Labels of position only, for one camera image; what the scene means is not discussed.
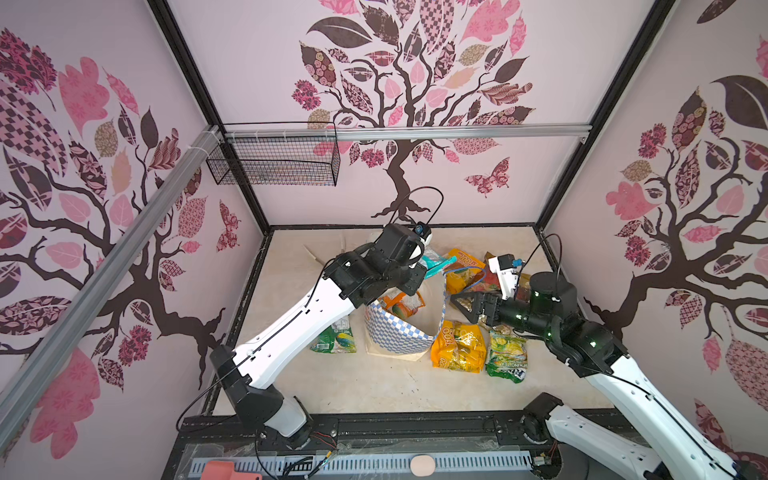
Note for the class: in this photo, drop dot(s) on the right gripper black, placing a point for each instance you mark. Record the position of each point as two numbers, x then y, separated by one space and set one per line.
490 300

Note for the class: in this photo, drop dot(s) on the orange green snack box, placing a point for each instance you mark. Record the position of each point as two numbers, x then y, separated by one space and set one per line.
401 305

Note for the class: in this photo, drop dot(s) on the yellow chips bag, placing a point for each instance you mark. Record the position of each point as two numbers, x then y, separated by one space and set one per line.
459 347

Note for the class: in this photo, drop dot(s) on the aluminium rail left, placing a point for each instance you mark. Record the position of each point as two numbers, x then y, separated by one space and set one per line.
24 390

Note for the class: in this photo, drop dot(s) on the gold candy bag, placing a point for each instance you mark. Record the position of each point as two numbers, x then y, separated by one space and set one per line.
489 283

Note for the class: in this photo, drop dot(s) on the aluminium rail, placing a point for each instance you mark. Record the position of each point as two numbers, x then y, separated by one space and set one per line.
24 390
416 133

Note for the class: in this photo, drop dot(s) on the teal white snack bag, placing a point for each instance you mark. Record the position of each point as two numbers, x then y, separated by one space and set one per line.
435 263

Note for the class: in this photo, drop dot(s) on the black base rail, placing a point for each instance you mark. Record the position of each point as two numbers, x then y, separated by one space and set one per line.
214 438

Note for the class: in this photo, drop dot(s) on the aluminium rail back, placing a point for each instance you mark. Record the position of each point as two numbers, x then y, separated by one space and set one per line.
416 133

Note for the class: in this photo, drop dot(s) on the yellow orange snack bag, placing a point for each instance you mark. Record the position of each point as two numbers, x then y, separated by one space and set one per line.
465 271

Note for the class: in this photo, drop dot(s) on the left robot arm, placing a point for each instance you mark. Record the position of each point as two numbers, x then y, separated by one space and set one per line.
348 281

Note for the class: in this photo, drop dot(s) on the blue checkered paper bag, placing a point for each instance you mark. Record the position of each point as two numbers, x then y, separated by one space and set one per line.
407 339

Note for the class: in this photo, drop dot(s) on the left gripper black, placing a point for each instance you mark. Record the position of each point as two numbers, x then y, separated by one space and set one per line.
416 272

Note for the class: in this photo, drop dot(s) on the black wire basket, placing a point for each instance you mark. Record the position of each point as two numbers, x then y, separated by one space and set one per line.
277 153

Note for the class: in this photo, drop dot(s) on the metal tongs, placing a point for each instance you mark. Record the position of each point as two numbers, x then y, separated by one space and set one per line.
314 256

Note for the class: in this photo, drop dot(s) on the green yellow snack bag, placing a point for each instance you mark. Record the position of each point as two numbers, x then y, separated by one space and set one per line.
507 357

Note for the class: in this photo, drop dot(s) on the grey cable duct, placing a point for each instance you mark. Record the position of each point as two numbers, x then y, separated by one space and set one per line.
382 463

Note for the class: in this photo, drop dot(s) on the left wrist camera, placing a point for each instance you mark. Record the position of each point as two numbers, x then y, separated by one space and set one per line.
424 232

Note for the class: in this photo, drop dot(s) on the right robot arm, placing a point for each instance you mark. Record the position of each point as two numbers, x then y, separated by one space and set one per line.
673 447

